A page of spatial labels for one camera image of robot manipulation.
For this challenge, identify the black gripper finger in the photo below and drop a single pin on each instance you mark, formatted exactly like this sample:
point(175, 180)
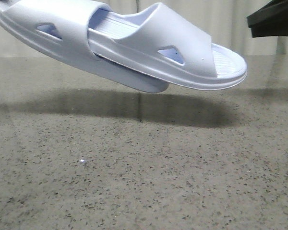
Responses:
point(270, 20)

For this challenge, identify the light blue slipper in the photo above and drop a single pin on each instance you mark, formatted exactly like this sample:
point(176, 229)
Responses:
point(160, 43)
point(59, 29)

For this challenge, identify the beige curtain backdrop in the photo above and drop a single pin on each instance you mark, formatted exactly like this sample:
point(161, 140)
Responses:
point(224, 20)

